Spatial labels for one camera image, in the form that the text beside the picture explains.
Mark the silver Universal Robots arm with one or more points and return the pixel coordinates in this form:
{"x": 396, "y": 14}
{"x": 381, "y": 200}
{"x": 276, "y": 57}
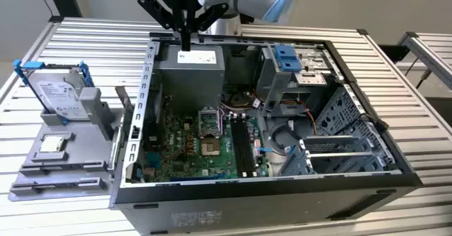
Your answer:
{"x": 253, "y": 0}

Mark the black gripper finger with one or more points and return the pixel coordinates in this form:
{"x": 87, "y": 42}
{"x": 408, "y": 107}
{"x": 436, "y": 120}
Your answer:
{"x": 155, "y": 11}
{"x": 212, "y": 16}

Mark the CPU socket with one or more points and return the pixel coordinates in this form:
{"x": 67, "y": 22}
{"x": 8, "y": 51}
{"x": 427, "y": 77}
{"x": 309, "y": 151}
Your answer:
{"x": 213, "y": 147}

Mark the black RAM slot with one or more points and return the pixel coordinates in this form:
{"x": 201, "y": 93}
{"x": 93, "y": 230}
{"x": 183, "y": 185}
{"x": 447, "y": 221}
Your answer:
{"x": 249, "y": 146}
{"x": 237, "y": 146}
{"x": 241, "y": 146}
{"x": 245, "y": 146}

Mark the blue plastic drive latch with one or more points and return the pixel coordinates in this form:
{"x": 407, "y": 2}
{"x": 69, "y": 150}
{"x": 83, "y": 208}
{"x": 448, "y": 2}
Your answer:
{"x": 287, "y": 58}

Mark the silver CPU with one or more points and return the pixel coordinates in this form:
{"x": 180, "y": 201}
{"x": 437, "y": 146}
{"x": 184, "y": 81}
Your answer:
{"x": 52, "y": 144}

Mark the black open PC case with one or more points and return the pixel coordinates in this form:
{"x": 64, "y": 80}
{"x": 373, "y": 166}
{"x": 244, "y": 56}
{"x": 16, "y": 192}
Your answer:
{"x": 247, "y": 207}

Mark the metal slat side table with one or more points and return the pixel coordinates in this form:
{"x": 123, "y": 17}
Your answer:
{"x": 436, "y": 45}

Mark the grey parts rack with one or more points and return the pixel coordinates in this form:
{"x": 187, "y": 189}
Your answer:
{"x": 84, "y": 146}

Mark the hard disk in blue carrier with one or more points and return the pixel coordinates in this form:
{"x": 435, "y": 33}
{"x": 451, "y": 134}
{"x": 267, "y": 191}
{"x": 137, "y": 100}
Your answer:
{"x": 56, "y": 93}

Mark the grey metal drive cage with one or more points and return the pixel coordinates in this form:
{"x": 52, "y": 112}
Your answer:
{"x": 268, "y": 87}

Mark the grey power supply unit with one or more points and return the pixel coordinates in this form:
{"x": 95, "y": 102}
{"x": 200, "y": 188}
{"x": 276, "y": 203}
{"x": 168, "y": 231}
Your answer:
{"x": 191, "y": 82}

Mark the grey perforated disk bay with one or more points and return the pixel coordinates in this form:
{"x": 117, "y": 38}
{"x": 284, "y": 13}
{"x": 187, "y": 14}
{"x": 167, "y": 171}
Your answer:
{"x": 328, "y": 141}

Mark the blue expansion slot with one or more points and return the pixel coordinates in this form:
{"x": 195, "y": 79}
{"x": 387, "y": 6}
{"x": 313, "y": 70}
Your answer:
{"x": 215, "y": 178}

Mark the green motherboard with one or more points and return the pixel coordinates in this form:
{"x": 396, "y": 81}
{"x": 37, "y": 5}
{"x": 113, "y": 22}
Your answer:
{"x": 176, "y": 164}

